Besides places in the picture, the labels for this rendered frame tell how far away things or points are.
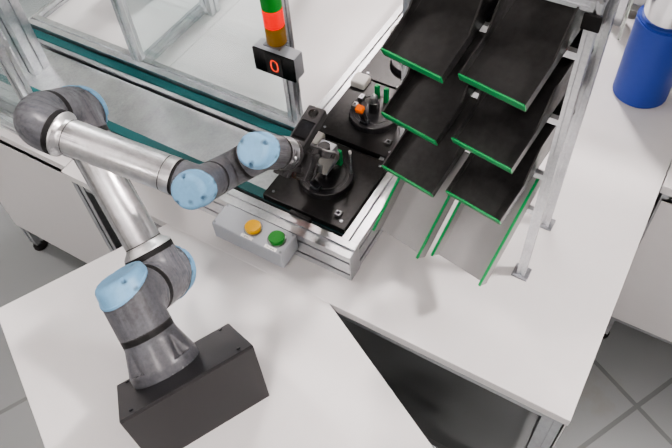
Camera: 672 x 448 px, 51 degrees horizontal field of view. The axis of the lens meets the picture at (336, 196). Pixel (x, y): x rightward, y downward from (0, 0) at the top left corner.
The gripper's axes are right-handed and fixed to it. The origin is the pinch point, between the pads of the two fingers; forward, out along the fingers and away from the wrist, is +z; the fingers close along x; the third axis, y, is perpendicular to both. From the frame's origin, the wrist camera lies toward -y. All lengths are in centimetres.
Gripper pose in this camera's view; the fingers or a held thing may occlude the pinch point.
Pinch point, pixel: (325, 149)
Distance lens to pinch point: 171.8
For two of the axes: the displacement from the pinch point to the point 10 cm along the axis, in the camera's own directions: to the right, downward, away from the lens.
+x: 8.6, 3.6, -3.6
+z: 3.8, 0.0, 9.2
